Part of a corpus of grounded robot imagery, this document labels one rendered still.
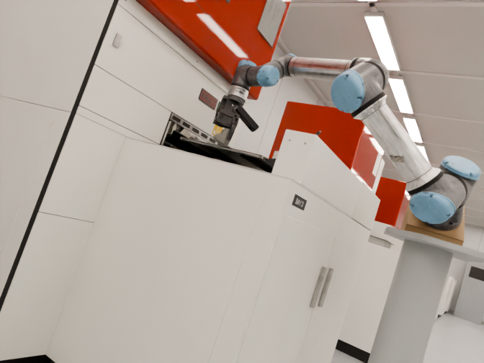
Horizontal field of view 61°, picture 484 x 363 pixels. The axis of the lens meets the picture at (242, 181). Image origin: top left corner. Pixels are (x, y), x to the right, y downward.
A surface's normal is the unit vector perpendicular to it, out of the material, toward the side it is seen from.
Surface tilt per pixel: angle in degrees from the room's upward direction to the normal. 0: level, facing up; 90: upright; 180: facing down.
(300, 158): 90
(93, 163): 90
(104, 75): 90
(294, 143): 90
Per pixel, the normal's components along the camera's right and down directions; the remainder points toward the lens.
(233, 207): -0.48, -0.24
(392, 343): -0.64, -0.28
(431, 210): -0.61, 0.56
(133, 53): 0.82, 0.23
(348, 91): -0.76, 0.34
